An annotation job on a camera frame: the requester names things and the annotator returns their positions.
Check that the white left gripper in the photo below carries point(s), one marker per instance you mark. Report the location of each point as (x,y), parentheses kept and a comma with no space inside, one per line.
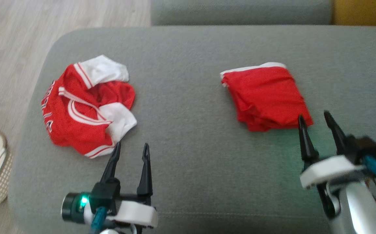
(137,213)

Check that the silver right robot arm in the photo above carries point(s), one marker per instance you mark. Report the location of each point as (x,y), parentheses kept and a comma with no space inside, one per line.
(360,211)

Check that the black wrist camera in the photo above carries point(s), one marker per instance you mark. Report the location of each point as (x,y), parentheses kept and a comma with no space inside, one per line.
(360,146)
(105,195)

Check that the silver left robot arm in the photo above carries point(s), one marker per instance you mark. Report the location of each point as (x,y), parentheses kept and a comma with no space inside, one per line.
(72,208)

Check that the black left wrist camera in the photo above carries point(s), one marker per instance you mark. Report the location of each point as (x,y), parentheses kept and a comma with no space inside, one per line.
(105,195)

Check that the grey sofa backrest cushion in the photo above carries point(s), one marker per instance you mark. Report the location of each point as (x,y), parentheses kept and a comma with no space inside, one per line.
(240,11)

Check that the red garment with white trim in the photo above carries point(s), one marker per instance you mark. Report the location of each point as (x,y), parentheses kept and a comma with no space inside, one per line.
(266,97)

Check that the grey fabric sofa seat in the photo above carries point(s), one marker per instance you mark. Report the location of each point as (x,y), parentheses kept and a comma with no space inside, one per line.
(191,130)

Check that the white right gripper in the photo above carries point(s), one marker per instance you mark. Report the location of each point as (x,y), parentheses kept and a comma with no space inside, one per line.
(331,170)

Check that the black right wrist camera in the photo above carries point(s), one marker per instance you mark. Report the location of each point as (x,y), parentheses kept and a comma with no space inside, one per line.
(360,146)

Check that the yellow pillow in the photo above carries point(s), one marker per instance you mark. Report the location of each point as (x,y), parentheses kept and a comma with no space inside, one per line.
(365,11)

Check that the red jersey with white sleeves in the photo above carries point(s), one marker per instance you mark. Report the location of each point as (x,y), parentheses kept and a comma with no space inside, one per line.
(77,130)

